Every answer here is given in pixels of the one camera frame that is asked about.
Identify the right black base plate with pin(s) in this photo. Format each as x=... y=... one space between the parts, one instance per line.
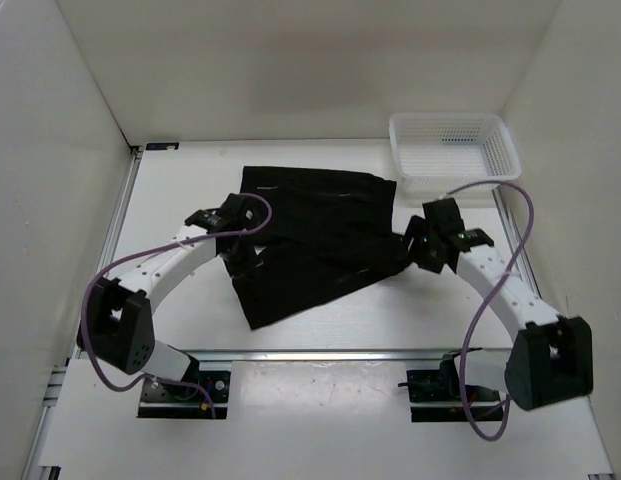
x=431 y=402

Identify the aluminium front rail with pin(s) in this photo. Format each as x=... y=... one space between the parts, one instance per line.
x=315 y=356

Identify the white plastic basket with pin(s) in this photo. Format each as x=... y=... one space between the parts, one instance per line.
x=437 y=152

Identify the aluminium rail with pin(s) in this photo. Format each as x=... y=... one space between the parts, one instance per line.
x=537 y=273
x=315 y=356
x=32 y=468

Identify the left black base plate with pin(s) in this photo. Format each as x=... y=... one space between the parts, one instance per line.
x=159 y=401

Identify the aluminium left rail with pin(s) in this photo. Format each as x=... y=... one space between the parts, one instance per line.
x=32 y=468

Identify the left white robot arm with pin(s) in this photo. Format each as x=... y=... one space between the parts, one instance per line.
x=116 y=321

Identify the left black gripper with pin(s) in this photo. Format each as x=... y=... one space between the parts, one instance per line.
x=249 y=265

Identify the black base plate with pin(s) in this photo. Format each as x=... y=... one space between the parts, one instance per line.
x=431 y=402
x=159 y=401

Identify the black shorts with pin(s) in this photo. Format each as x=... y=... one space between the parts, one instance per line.
x=330 y=235

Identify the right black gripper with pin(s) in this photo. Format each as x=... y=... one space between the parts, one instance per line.
x=416 y=228

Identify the aluminium right rail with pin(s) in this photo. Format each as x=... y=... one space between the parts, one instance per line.
x=537 y=273

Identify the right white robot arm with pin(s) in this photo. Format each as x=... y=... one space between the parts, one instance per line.
x=551 y=359

